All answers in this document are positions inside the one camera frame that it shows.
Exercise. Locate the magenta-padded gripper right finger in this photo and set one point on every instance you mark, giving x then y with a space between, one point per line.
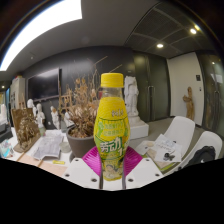
143 171

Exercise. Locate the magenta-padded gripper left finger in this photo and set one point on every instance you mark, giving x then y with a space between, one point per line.
81 171

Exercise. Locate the yellow drink bottle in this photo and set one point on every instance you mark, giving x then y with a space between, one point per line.
111 133

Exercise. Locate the grey plant saucer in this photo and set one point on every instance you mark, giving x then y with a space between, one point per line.
71 156

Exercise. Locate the yellow marker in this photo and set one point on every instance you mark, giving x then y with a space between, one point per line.
58 162

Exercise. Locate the grey pot with dried plant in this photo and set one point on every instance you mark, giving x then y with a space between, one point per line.
80 145

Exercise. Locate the small white cup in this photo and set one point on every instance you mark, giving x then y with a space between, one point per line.
65 147

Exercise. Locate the stack of papers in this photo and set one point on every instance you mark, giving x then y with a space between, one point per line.
163 150

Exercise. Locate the white chair with papers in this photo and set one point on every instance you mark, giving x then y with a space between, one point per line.
181 128

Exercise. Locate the brown relief sculpture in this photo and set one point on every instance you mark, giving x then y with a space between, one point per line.
26 131

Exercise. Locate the white plaster busts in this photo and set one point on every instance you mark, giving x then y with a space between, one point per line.
40 113

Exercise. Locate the wooden easel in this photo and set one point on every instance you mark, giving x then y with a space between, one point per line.
65 100

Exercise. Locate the wooden figure statue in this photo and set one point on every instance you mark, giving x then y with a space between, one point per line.
189 103

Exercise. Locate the black flat device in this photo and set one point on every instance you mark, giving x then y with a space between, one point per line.
5 131

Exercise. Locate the white cabinet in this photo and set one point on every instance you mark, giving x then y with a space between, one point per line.
16 93

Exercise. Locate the round ceiling light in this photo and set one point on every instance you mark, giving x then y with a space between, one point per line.
193 31
160 45

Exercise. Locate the long ceiling light panel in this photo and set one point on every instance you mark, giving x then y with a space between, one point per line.
46 23

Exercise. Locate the black wall screen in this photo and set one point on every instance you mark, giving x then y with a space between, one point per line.
43 85

